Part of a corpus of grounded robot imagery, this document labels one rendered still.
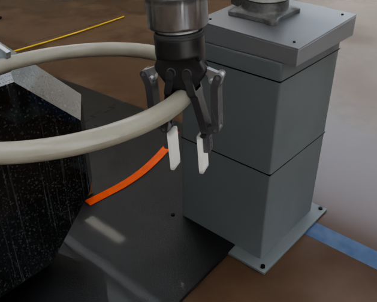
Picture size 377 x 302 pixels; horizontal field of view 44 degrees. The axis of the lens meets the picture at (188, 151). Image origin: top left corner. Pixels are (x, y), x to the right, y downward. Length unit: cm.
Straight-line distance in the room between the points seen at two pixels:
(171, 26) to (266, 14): 93
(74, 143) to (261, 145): 103
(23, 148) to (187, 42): 26
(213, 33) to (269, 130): 36
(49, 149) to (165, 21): 23
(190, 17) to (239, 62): 85
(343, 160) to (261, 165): 98
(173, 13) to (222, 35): 88
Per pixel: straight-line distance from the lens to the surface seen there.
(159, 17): 67
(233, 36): 150
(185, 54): 68
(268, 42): 143
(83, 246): 192
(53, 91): 154
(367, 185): 238
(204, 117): 73
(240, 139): 161
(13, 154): 63
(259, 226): 176
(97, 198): 215
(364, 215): 218
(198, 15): 67
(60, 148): 62
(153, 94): 75
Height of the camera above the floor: 130
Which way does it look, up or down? 32 degrees down
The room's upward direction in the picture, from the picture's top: straight up
